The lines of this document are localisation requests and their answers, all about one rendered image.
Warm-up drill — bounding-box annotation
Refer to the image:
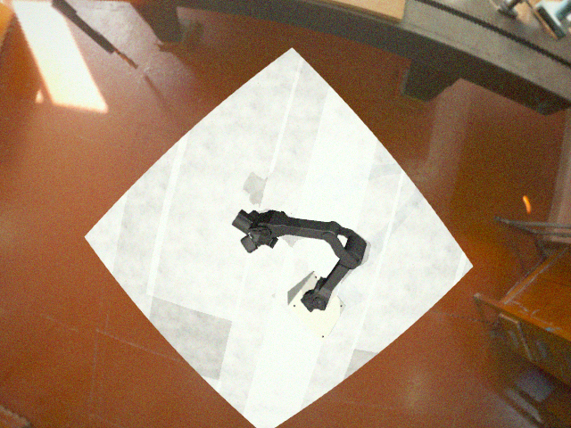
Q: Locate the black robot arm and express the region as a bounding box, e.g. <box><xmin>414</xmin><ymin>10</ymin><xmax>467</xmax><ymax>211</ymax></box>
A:
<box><xmin>232</xmin><ymin>210</ymin><xmax>367</xmax><ymax>313</ymax></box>

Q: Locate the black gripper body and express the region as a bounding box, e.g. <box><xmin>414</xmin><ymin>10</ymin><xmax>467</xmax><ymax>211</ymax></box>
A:
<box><xmin>241</xmin><ymin>234</ymin><xmax>260</xmax><ymax>254</ymax></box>

